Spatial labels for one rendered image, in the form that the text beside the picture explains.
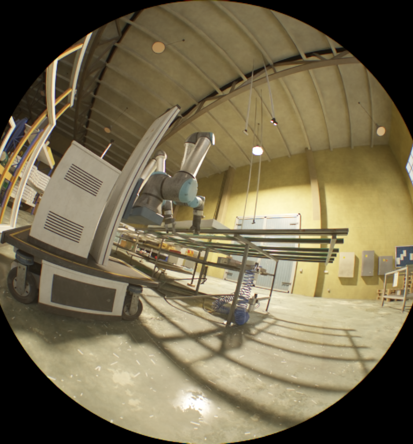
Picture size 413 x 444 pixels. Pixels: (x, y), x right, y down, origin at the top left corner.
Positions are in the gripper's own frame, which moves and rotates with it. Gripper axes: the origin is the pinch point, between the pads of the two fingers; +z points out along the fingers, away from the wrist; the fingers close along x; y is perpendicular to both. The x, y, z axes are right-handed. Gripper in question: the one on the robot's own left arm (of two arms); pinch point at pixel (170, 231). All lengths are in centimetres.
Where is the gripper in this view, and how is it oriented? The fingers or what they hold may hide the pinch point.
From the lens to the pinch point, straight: 163.0
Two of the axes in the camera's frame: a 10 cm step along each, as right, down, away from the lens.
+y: 6.8, -0.3, 7.3
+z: 1.2, 9.9, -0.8
